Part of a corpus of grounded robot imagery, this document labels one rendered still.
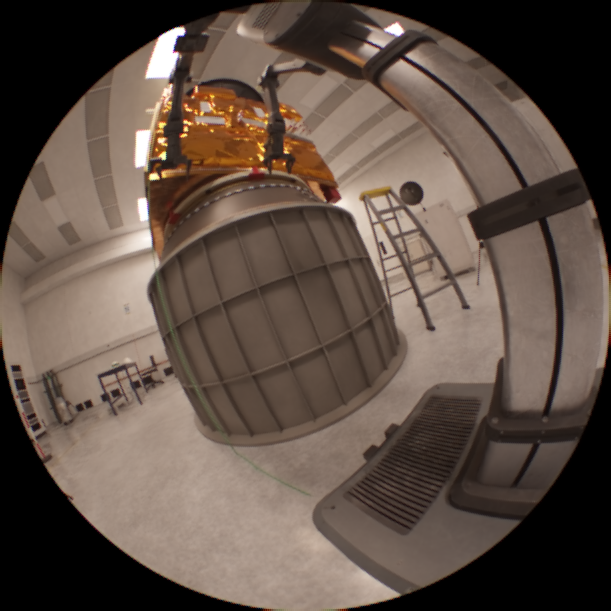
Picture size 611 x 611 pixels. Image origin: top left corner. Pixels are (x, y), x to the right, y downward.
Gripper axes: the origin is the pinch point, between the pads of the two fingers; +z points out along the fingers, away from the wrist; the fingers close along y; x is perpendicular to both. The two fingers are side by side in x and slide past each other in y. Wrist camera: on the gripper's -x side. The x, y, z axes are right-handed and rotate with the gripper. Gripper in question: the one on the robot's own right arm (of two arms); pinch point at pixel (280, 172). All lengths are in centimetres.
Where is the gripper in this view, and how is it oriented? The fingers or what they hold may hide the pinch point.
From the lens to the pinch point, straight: 92.1
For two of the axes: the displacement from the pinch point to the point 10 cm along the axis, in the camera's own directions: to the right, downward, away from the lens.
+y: -8.0, 3.2, -5.1
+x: 6.0, 3.1, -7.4
